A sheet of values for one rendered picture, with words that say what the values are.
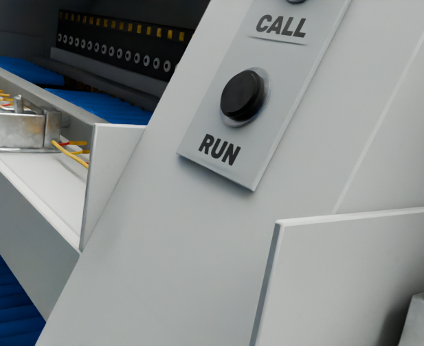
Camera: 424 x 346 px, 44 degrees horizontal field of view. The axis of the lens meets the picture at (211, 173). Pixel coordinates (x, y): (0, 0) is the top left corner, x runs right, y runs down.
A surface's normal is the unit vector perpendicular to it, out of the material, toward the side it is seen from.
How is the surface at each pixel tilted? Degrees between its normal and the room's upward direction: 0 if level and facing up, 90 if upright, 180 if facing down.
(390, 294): 90
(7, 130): 90
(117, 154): 90
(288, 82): 90
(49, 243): 112
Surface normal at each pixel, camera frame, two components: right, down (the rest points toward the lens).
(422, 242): 0.58, 0.29
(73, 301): -0.67, -0.35
